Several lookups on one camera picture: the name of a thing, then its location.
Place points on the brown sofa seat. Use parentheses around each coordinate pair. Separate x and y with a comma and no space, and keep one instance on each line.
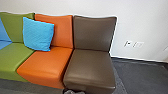
(91,63)

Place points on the orange sofa seat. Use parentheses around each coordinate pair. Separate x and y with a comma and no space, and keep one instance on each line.
(46,66)

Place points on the white socket with dark centre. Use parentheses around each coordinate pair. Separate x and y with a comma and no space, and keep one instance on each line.
(128,43)

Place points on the blue cushion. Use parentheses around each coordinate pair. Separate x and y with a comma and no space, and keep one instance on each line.
(37,34)

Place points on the blue sofa seat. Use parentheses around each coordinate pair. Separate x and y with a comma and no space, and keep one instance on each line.
(3,36)

